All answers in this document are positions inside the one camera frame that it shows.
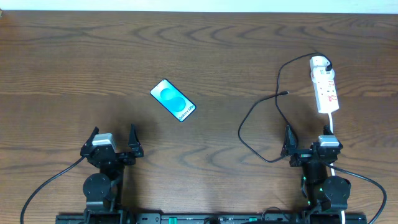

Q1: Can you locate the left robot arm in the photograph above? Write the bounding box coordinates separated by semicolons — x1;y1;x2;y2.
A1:
80;124;144;223

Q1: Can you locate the white power strip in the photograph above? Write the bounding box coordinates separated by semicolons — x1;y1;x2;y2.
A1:
313;79;340;114

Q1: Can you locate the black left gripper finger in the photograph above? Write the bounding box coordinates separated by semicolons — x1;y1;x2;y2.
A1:
128;124;142;153
83;126;99;149

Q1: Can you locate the blue Galaxy smartphone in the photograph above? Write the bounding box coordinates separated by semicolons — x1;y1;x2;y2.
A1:
150;79;197;122

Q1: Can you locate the black USB charging cable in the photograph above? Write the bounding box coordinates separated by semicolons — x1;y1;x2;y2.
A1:
238;52;333;164

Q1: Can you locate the white USB charger plug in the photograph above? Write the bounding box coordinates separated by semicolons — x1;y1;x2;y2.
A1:
310;56;335;83

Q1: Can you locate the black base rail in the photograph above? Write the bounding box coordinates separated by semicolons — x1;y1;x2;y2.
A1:
55;212;368;224

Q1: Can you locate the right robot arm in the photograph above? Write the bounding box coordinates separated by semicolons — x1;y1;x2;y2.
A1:
281;125;351;223

